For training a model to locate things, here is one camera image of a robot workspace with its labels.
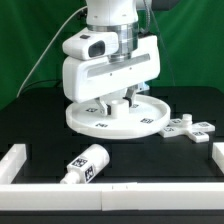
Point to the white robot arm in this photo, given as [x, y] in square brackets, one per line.
[111, 54]

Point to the white cross-shaped table base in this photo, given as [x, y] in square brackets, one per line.
[198, 132]

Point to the white round table top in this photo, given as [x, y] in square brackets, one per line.
[147, 116]

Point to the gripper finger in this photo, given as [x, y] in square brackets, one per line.
[130, 94]
[102, 105]

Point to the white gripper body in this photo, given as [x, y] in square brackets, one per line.
[86, 80]

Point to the white left fence bar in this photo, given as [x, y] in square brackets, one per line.
[12, 162]

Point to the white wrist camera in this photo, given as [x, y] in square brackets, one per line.
[87, 45]

